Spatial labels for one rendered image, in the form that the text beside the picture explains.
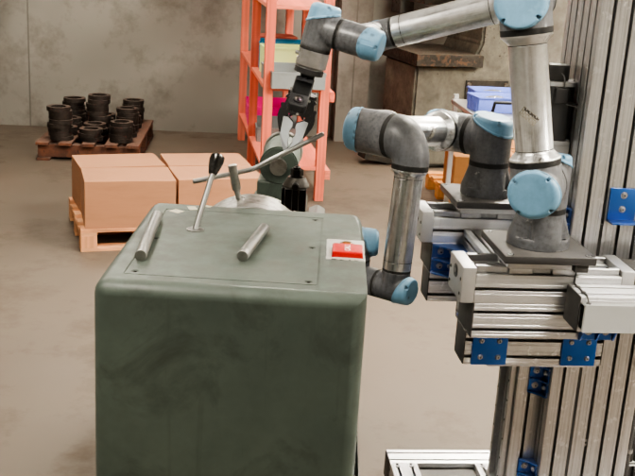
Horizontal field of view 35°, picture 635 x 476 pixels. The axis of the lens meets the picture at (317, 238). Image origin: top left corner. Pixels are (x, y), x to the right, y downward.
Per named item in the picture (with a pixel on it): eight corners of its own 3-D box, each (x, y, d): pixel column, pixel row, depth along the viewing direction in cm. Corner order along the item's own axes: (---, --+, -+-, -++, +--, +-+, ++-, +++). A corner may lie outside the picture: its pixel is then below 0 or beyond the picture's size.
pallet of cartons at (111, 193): (248, 212, 695) (251, 152, 683) (270, 249, 613) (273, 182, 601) (69, 212, 668) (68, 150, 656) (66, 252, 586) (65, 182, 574)
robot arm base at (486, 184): (504, 187, 299) (507, 155, 296) (518, 200, 285) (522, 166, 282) (454, 186, 297) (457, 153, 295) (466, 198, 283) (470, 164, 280)
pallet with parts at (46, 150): (153, 135, 936) (153, 86, 923) (144, 164, 816) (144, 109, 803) (59, 131, 927) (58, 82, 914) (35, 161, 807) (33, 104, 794)
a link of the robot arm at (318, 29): (339, 9, 229) (305, -1, 231) (326, 56, 232) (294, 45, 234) (350, 10, 236) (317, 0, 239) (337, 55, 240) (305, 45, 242)
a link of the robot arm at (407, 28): (557, -34, 231) (362, 16, 250) (551, -34, 221) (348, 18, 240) (567, 15, 233) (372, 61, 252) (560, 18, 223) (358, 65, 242)
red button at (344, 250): (362, 263, 193) (363, 252, 193) (332, 261, 193) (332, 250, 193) (362, 253, 199) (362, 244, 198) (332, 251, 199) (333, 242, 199)
